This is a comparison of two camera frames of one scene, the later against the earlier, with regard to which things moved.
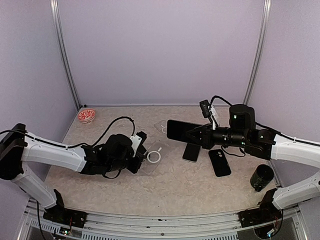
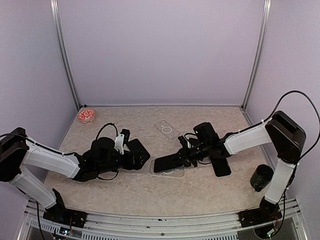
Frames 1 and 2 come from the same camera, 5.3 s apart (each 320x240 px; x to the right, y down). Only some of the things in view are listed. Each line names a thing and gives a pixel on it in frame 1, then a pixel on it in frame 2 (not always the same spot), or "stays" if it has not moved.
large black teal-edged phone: x=176 y=131 → x=168 y=162
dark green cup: x=261 y=176 stays
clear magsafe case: x=155 y=155 → x=178 y=172
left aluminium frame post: x=57 y=20 stays
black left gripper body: x=133 y=167 → x=124 y=164
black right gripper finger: x=199 y=134 → x=181 y=157
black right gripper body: x=210 y=141 → x=196 y=154
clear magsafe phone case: x=162 y=126 stays
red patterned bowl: x=86 y=115 stays
